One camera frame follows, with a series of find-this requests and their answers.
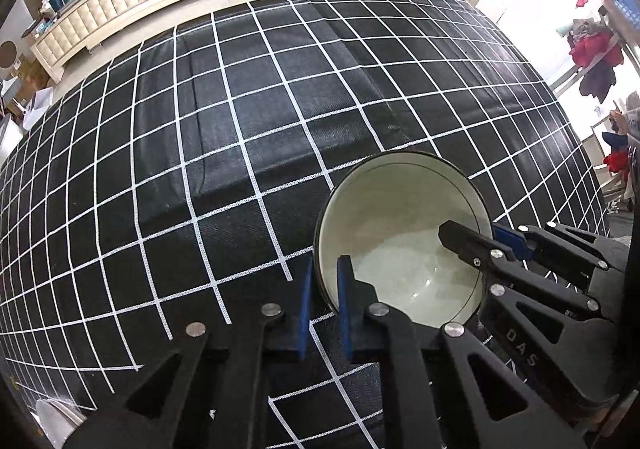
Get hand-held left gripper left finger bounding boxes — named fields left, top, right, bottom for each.
left=62, top=259, right=315, bottom=449

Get black white checked tablecloth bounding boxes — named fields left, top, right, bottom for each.
left=0, top=0, right=608, bottom=449

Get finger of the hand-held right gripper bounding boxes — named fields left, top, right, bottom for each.
left=438, top=220, right=617, bottom=405
left=491, top=222, right=627, bottom=298

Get red hanging clothes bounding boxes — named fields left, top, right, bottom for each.
left=570, top=19, right=626, bottom=101

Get small patterned bowl dark rim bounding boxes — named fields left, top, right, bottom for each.
left=313, top=152, right=493, bottom=330

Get plain white plate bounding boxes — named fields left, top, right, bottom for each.
left=35, top=396, right=88, bottom=447

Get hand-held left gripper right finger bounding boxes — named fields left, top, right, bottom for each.
left=336, top=255, right=588, bottom=449

